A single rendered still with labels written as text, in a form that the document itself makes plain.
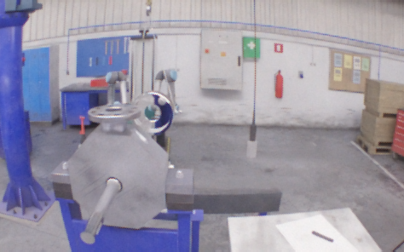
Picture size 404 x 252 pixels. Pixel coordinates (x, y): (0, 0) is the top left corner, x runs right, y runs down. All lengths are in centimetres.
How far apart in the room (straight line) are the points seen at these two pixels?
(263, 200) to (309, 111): 522
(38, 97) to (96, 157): 574
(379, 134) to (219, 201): 450
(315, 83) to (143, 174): 588
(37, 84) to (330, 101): 651
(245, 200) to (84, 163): 97
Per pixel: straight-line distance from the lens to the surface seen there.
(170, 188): 149
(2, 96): 330
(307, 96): 701
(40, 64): 706
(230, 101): 672
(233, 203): 197
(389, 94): 599
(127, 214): 159
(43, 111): 718
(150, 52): 405
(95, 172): 153
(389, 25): 808
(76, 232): 181
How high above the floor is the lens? 173
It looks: 16 degrees down
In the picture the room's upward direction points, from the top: 1 degrees clockwise
